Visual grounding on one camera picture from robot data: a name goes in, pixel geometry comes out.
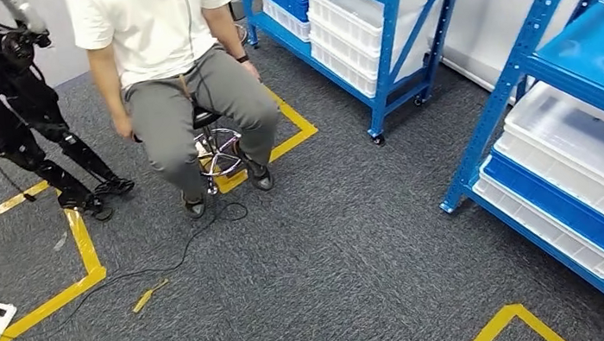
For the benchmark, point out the person's left forearm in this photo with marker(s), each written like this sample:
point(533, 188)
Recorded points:
point(231, 42)

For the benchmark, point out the yellow floor tape square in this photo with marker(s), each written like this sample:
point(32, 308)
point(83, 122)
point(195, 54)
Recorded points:
point(89, 253)
point(295, 116)
point(512, 313)

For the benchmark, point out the chrome stool black seat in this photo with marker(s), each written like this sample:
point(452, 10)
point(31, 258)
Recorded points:
point(203, 117)

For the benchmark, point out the white plastic bin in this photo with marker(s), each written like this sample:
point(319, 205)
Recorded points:
point(540, 238)
point(342, 72)
point(351, 7)
point(344, 43)
point(594, 156)
point(283, 19)

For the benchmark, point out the person's left hand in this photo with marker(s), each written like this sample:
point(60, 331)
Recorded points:
point(252, 71)

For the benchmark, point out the person's right hand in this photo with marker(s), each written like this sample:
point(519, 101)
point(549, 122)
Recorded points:
point(124, 127)

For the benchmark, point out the yellow tape scrap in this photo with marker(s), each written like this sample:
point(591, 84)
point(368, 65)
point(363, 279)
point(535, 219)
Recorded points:
point(145, 301)

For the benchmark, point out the person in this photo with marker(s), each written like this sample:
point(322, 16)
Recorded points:
point(157, 25)

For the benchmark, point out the black wristwatch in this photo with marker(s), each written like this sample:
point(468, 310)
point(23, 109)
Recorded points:
point(242, 58)

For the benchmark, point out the person's right forearm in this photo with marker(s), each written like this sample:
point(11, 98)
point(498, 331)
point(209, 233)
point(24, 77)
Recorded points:
point(108, 92)

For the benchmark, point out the blue steel shelf rack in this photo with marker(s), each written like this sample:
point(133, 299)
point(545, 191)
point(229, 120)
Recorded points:
point(598, 52)

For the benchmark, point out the black humanoid robot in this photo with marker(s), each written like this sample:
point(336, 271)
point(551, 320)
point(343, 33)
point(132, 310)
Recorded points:
point(30, 110)

